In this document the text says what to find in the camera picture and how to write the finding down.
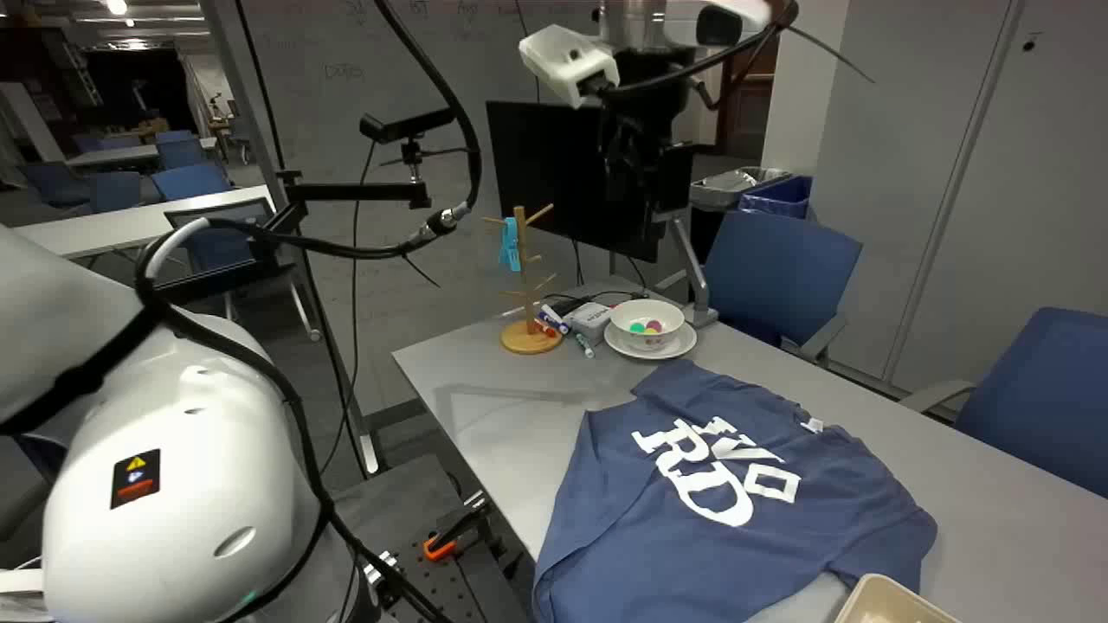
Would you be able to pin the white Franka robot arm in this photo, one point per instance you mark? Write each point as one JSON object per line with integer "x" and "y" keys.
{"x": 175, "y": 487}

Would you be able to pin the blue printed t-shirt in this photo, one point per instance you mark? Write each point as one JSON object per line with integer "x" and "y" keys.
{"x": 714, "y": 508}

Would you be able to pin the light blue hanging object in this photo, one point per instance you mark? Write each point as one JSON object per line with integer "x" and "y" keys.
{"x": 511, "y": 243}

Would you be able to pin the grey metal cabinet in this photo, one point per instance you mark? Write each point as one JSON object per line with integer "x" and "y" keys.
{"x": 982, "y": 173}

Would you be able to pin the black computer monitor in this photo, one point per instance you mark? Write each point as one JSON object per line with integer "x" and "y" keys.
{"x": 542, "y": 173}

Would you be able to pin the small white box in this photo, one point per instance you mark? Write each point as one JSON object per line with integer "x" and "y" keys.
{"x": 586, "y": 318}

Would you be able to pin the beige plastic tray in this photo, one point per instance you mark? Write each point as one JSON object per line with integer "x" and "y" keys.
{"x": 888, "y": 605}

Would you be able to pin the white office table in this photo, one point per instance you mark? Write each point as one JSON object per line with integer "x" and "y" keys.
{"x": 116, "y": 228}

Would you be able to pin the white bowl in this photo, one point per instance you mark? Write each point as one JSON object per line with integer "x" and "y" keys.
{"x": 647, "y": 318}

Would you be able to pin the blue recycling bin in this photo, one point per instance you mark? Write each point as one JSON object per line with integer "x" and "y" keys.
{"x": 781, "y": 195}

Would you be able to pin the blue office chair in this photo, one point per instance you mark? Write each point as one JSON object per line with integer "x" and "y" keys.
{"x": 1045, "y": 399}
{"x": 221, "y": 243}
{"x": 191, "y": 177}
{"x": 81, "y": 185}
{"x": 781, "y": 278}

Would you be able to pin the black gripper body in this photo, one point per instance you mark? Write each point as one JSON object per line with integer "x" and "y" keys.
{"x": 654, "y": 117}

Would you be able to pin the grey trash bin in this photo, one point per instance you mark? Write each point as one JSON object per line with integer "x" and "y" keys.
{"x": 729, "y": 185}

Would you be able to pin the black stereo camera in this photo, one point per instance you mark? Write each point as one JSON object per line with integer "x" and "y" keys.
{"x": 403, "y": 121}

